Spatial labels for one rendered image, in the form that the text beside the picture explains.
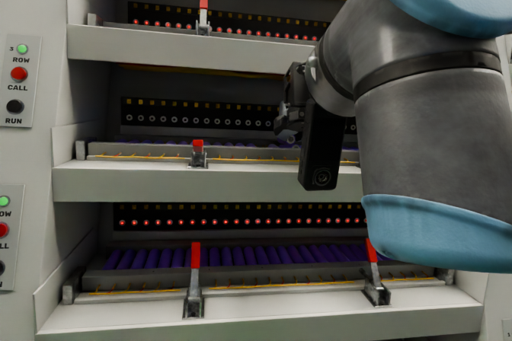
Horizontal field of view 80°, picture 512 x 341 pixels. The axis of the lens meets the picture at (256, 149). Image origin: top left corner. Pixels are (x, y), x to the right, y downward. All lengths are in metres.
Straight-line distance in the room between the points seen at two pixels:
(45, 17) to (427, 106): 0.47
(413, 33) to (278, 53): 0.29
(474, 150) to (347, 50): 0.12
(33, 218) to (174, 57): 0.27
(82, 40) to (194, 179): 0.24
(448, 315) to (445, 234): 0.40
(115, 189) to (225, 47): 0.25
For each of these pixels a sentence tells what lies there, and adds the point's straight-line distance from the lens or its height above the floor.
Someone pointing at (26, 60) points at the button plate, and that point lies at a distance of 0.50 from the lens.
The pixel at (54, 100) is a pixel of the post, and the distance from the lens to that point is 0.47.
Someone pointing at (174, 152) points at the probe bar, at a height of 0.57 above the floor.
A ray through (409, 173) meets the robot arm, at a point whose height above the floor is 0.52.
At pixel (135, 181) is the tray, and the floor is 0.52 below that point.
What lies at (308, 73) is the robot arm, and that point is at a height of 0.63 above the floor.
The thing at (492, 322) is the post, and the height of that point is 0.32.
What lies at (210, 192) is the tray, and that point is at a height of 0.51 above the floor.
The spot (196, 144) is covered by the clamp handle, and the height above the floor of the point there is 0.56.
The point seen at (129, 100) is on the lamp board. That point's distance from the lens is 0.62.
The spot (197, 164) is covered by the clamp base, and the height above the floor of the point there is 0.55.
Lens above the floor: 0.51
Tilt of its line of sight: 8 degrees up
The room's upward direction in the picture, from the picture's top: straight up
